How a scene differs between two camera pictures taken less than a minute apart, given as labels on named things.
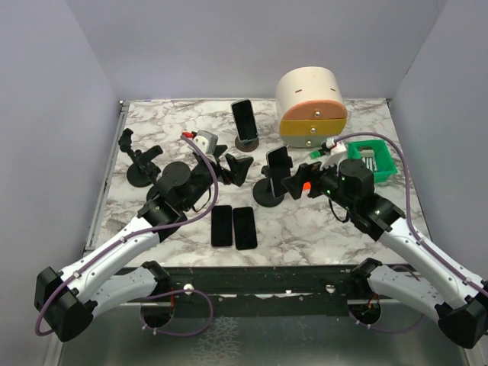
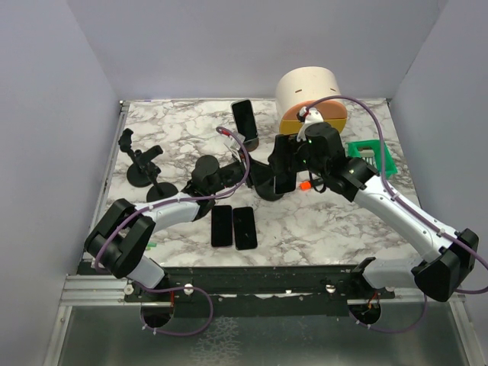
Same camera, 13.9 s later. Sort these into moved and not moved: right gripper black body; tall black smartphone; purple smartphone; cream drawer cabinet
Moved: right gripper black body
Not moved: cream drawer cabinet; purple smartphone; tall black smartphone
